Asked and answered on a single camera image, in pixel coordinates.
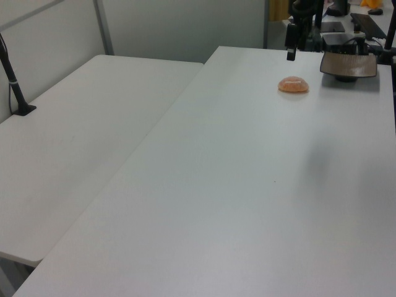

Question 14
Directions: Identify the round orange bread bun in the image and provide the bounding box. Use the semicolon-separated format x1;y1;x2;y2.
277;75;310;94

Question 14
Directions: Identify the square brown ceramic plate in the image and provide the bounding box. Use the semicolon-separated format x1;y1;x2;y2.
319;51;379;83

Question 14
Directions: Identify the grey flat tray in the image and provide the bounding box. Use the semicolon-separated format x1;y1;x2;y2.
319;21;347;33

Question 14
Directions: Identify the grey partition frame post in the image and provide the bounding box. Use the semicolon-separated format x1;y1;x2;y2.
92;0;114;57

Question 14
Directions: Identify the black clamp stand pole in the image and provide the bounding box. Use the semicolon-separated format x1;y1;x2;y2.
375;20;396;65

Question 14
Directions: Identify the black Franka gripper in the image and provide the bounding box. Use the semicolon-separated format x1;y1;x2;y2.
285;0;323;61

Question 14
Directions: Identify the black camera stand pole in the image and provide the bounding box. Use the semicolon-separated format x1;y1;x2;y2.
0;32;37;117

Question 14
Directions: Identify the black electronics box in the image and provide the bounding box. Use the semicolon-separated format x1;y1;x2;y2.
321;33;369;56

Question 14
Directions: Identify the black monitor stand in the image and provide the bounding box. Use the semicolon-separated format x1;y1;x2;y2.
326;0;351;17

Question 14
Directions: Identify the black computer keyboard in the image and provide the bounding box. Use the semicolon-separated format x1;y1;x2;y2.
350;12;388;40

